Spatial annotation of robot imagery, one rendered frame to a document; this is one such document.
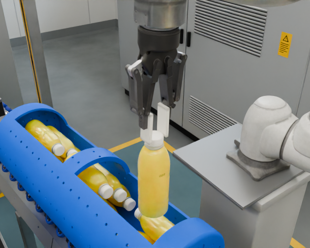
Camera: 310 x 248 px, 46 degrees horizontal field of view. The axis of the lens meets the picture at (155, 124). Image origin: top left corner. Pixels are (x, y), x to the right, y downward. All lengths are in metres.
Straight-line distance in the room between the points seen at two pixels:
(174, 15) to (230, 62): 2.10
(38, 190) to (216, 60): 1.92
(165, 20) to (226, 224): 1.09
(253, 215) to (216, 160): 0.25
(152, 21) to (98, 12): 5.73
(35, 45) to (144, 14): 1.44
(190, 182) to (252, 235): 1.50
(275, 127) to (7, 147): 0.92
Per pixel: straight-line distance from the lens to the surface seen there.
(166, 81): 0.69
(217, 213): 1.56
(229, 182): 1.36
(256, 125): 1.31
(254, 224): 1.42
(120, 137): 3.41
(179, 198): 2.76
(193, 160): 1.44
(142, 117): 0.70
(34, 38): 2.01
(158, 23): 0.61
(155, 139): 0.74
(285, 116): 1.31
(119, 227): 0.92
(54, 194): 1.10
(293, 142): 1.29
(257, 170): 1.41
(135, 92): 0.65
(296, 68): 2.35
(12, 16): 5.82
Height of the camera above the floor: 1.89
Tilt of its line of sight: 32 degrees down
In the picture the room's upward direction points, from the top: straight up
